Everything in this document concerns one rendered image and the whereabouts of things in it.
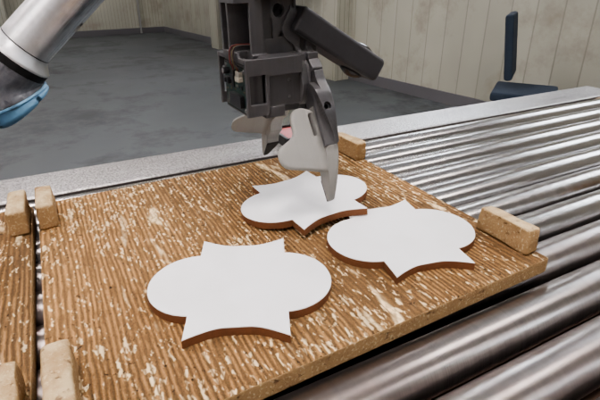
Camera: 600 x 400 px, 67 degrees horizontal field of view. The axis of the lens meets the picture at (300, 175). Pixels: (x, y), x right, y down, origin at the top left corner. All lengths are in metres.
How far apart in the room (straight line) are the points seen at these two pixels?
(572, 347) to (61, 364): 0.35
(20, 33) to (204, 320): 0.66
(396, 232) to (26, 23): 0.69
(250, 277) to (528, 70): 4.09
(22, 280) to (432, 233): 0.37
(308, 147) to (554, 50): 3.90
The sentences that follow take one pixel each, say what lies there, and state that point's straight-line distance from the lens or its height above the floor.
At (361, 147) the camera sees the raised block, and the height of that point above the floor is 0.96.
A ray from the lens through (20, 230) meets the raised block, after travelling 0.53.
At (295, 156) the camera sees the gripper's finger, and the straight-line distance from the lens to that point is 0.42.
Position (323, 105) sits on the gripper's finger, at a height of 1.06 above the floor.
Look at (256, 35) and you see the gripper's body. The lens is 0.43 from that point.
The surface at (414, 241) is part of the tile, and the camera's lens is 0.44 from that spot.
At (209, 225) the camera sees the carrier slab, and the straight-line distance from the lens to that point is 0.48.
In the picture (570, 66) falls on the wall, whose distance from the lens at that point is 4.21.
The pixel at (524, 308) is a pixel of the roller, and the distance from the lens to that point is 0.43.
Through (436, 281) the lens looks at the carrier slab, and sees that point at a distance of 0.41.
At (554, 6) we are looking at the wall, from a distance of 4.27.
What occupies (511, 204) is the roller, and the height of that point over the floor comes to 0.92.
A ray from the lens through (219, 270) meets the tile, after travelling 0.40.
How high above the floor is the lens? 1.17
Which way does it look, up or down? 24 degrees down
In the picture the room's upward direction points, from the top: straight up
